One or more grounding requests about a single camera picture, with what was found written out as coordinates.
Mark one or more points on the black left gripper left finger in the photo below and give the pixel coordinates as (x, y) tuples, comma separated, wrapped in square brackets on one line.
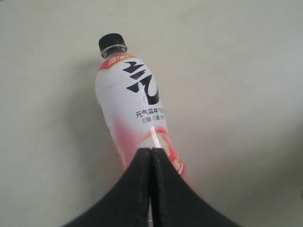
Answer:
[(127, 203)]

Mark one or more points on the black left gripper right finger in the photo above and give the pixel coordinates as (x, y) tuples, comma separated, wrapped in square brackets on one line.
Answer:
[(174, 203)]

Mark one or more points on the pink peach drink bottle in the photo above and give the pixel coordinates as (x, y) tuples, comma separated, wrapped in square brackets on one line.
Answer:
[(128, 95)]

